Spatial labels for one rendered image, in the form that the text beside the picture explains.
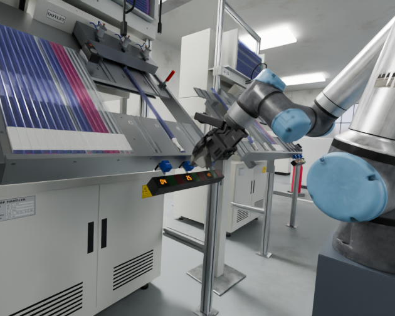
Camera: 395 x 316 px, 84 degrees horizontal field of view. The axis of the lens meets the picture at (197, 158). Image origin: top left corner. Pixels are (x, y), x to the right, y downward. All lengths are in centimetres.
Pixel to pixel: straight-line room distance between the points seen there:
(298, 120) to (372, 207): 21
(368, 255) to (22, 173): 68
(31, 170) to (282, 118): 52
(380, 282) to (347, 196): 21
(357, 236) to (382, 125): 25
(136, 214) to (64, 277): 33
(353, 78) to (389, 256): 37
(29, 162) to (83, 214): 46
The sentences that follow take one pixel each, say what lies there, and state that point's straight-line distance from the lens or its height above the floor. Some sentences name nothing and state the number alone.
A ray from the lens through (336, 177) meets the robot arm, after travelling 42.
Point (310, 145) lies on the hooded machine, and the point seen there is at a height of 83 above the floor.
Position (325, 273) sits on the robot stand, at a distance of 59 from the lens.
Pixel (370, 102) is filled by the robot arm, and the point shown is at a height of 85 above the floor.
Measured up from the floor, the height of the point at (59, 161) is 72.
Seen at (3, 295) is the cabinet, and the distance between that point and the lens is 94.
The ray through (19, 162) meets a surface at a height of 72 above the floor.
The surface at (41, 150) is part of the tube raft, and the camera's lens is 52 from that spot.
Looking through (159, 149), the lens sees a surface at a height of 74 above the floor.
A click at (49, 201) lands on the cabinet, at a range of 86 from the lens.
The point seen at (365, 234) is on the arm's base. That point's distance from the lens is 58.
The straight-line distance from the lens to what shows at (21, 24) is 100.
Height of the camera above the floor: 78
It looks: 4 degrees down
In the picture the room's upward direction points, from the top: 3 degrees clockwise
